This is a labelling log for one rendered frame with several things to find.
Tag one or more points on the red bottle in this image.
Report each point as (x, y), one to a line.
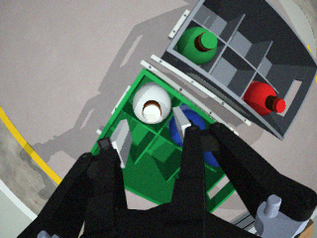
(262, 98)

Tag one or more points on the blue plastic bottle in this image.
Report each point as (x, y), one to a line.
(190, 114)
(210, 160)

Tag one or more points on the green plastic crate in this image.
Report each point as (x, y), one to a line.
(154, 159)

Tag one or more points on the white bottle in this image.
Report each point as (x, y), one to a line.
(151, 101)

